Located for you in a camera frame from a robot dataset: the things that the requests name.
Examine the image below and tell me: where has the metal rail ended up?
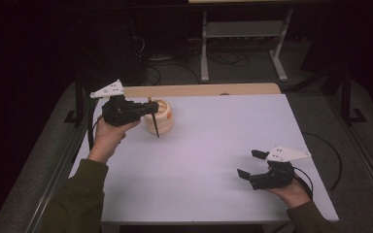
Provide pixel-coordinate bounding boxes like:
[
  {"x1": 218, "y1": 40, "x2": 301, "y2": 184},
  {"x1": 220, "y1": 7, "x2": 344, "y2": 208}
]
[
  {"x1": 25, "y1": 96, "x2": 100, "y2": 233},
  {"x1": 324, "y1": 95, "x2": 373, "y2": 208}
]

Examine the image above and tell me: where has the person's left hand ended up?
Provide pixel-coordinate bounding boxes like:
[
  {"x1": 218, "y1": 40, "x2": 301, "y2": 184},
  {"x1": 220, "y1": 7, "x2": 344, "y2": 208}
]
[{"x1": 86, "y1": 117, "x2": 141, "y2": 164}]

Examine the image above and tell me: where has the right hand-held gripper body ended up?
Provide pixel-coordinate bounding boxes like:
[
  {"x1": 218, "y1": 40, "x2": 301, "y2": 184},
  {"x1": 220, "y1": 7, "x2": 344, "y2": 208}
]
[{"x1": 248, "y1": 145, "x2": 312, "y2": 191}]

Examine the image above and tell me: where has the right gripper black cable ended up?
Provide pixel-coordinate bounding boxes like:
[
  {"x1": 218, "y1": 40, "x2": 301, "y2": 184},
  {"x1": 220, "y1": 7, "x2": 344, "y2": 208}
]
[{"x1": 292, "y1": 131, "x2": 343, "y2": 202}]

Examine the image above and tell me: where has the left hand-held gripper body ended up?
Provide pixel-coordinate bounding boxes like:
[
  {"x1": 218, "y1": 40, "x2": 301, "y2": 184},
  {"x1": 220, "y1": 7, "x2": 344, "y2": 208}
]
[{"x1": 89, "y1": 79, "x2": 141, "y2": 127}]

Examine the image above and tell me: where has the bundle of floor cables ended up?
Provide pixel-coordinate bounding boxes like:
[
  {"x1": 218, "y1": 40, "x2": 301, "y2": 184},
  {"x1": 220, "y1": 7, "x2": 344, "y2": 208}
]
[{"x1": 130, "y1": 33, "x2": 254, "y2": 85}]

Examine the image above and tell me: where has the black metal stand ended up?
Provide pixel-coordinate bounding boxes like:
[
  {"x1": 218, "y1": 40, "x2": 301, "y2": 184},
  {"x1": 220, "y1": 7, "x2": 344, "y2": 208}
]
[
  {"x1": 63, "y1": 71, "x2": 85, "y2": 126},
  {"x1": 340, "y1": 66, "x2": 368, "y2": 126}
]

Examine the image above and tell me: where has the person's right hand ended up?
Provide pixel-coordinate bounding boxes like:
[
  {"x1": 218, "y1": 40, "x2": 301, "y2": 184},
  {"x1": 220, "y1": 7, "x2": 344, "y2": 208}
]
[{"x1": 266, "y1": 179, "x2": 312, "y2": 209}]

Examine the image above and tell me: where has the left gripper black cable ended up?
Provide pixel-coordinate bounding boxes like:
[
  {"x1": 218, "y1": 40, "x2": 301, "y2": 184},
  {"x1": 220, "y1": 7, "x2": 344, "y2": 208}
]
[{"x1": 86, "y1": 98, "x2": 104, "y2": 150}]

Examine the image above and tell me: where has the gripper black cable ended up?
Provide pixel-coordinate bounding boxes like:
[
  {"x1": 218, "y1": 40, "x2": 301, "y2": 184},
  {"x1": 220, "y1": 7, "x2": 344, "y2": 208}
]
[
  {"x1": 86, "y1": 98, "x2": 104, "y2": 150},
  {"x1": 292, "y1": 131, "x2": 343, "y2": 202}
]

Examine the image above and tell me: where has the white table mat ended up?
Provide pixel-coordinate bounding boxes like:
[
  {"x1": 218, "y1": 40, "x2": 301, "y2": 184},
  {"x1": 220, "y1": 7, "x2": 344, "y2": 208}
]
[{"x1": 68, "y1": 94, "x2": 340, "y2": 224}]

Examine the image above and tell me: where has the wooden table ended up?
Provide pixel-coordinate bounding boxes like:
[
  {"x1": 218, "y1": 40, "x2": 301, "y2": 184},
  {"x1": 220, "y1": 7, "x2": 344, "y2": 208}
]
[{"x1": 121, "y1": 83, "x2": 282, "y2": 99}]

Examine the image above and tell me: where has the cream ribbed pen holder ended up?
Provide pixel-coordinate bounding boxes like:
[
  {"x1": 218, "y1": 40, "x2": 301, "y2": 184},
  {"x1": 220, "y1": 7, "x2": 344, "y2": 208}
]
[{"x1": 142, "y1": 99, "x2": 175, "y2": 136}]

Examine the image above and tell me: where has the white metal desk frame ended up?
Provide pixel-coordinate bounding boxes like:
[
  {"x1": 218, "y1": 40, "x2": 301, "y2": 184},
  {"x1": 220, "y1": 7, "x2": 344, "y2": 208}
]
[{"x1": 199, "y1": 9, "x2": 294, "y2": 83}]

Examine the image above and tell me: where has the black pencil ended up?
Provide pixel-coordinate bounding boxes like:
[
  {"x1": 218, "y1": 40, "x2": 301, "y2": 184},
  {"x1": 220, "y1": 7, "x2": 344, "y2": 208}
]
[{"x1": 147, "y1": 96, "x2": 160, "y2": 139}]

